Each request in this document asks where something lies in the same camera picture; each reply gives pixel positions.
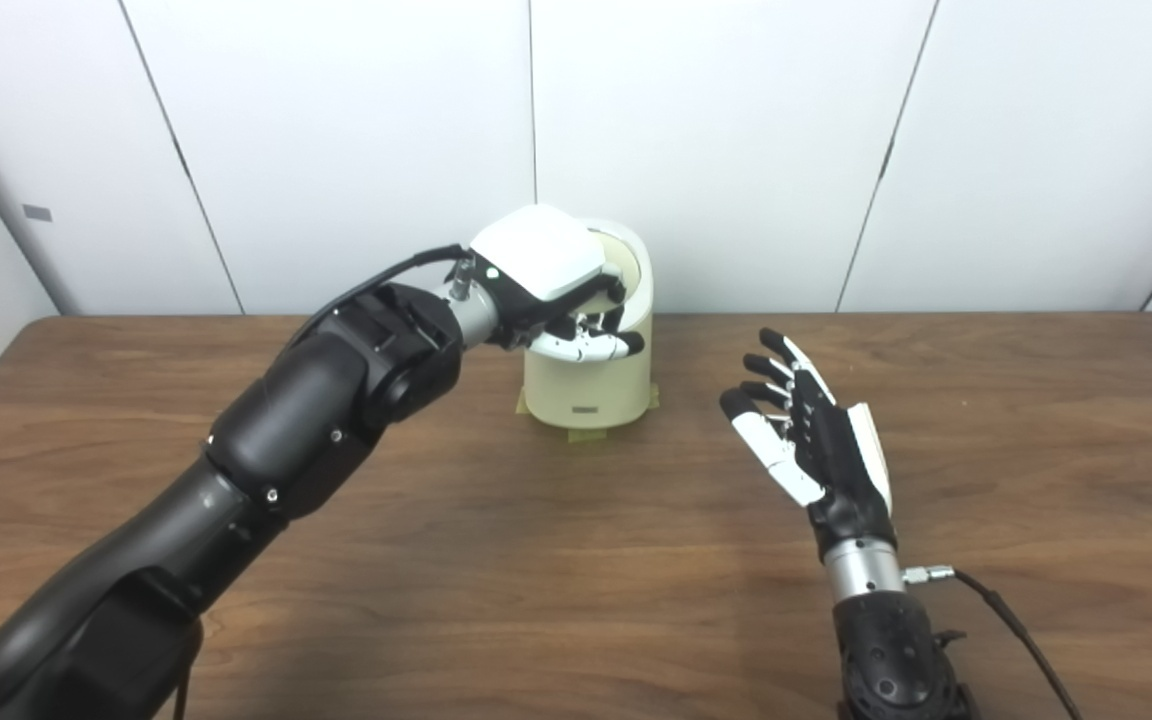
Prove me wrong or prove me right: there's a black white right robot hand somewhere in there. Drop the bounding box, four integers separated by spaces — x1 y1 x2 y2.
719 328 899 561

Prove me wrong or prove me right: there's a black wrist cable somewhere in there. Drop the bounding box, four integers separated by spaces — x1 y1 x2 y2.
286 244 472 346
902 565 1082 720

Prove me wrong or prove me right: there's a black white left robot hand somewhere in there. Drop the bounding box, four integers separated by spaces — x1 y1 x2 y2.
469 204 645 363

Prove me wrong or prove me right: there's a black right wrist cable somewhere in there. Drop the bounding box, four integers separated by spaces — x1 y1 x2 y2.
902 565 1082 720

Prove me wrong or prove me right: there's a cream-colored bin body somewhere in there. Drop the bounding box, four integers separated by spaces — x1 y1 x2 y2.
522 218 656 430

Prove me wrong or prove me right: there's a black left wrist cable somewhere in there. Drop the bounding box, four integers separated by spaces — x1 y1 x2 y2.
286 244 472 346

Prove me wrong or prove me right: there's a cream round bin lid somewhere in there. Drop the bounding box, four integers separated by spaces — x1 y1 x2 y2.
584 228 643 301

